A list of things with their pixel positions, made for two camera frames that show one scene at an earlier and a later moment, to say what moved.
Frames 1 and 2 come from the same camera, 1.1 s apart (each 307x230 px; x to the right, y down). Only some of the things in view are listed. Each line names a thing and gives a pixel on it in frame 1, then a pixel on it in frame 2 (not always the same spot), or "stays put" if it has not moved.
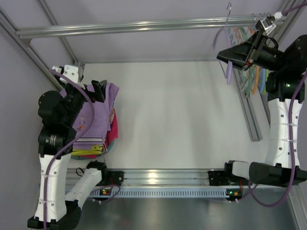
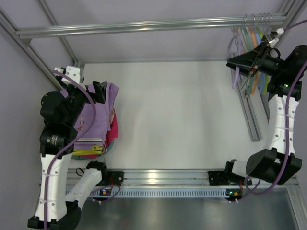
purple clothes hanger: [229, 70] → [239, 38]
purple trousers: [101, 126] stays put
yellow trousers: [96, 149] stays put
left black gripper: [90, 91] stays put
